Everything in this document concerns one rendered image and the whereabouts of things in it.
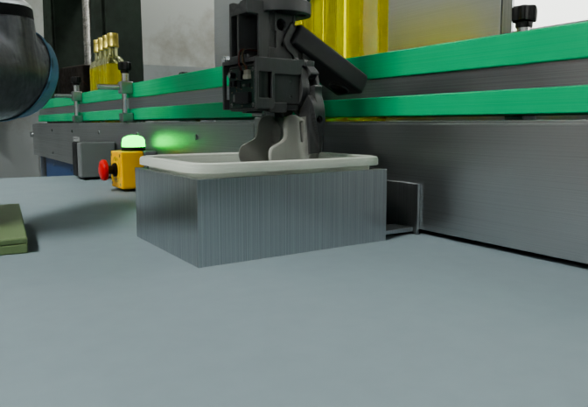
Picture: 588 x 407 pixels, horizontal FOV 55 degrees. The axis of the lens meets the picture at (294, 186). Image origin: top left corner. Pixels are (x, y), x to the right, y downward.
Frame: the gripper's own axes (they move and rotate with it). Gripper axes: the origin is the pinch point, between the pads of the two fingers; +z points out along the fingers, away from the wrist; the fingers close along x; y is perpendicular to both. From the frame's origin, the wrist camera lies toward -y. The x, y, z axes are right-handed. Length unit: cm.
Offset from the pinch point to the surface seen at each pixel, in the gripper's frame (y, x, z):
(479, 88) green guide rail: -13.5, 14.7, -10.8
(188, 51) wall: -147, -345, -61
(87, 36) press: -56, -281, -56
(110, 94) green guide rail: -7, -87, -14
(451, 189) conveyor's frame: -11.4, 13.1, -0.1
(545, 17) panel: -29.8, 11.7, -20.1
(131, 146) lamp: 0, -53, -3
